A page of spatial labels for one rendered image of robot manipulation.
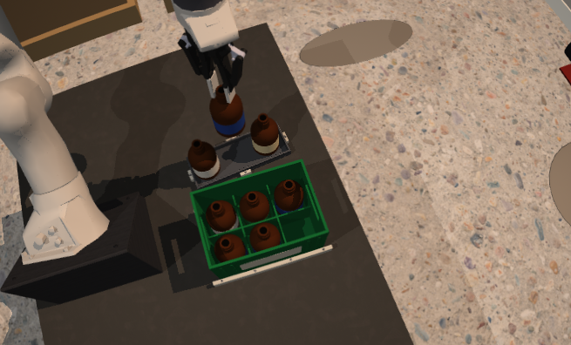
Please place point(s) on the green bottle crate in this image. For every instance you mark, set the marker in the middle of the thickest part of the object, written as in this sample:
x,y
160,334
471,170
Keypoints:
x,y
294,225

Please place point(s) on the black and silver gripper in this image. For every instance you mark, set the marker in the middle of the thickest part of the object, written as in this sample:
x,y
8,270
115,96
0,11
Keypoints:
x,y
204,64

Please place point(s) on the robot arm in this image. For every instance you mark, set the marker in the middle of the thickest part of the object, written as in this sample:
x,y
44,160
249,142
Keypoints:
x,y
65,212

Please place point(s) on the brown glass bottle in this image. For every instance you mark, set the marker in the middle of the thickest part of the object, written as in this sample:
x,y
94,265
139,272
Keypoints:
x,y
288,196
230,250
264,235
265,135
203,159
221,216
229,120
255,207

